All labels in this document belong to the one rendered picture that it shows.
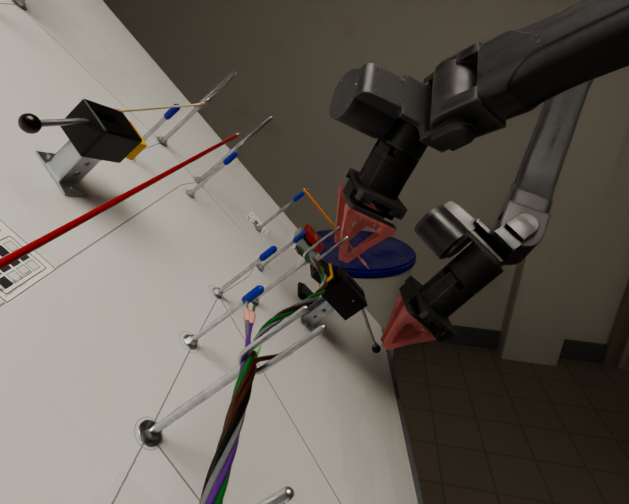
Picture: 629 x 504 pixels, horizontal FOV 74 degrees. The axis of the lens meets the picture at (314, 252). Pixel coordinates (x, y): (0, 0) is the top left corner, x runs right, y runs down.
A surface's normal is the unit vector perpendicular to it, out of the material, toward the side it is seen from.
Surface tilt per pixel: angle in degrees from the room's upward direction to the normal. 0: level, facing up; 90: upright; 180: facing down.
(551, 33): 65
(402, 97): 60
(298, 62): 90
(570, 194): 90
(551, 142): 45
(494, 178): 90
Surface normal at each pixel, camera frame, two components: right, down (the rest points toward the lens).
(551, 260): -0.17, 0.33
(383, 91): 0.43, -0.18
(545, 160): -0.13, -0.44
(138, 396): 0.77, -0.58
